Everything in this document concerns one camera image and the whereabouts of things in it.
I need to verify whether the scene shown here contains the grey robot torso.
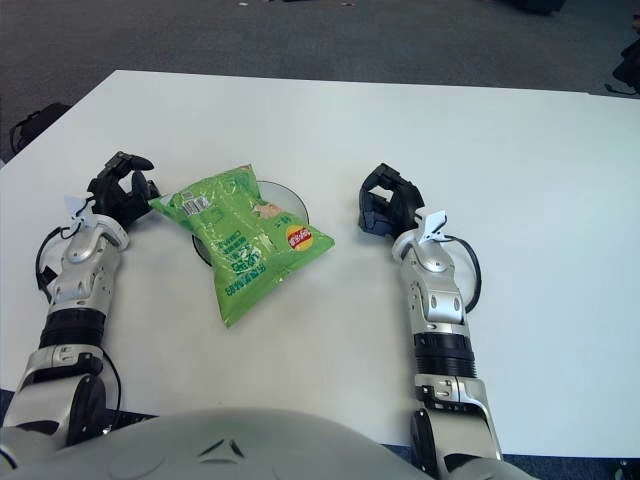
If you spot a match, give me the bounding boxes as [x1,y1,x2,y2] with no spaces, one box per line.
[0,407,431,480]

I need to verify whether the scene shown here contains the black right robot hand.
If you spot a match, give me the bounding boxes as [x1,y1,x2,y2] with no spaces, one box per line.
[357,162,447,247]

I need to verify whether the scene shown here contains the black backpack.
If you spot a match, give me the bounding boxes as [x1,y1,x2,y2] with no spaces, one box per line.
[8,101,72,152]

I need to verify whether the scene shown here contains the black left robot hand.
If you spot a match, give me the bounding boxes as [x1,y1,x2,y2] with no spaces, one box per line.
[64,151,162,235]

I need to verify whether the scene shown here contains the green snack bag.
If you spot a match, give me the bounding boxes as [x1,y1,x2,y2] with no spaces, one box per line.
[148,163,336,330]

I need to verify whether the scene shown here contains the dark chair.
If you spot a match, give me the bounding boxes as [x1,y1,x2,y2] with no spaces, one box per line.
[603,40,640,97]

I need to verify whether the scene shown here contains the black bag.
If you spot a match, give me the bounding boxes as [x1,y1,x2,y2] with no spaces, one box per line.
[492,0,567,15]

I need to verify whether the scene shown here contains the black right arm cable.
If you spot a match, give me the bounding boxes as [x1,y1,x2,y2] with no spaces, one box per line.
[442,235,482,314]

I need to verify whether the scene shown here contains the white plate with black rim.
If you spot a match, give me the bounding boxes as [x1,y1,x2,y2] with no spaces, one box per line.
[191,179,310,267]

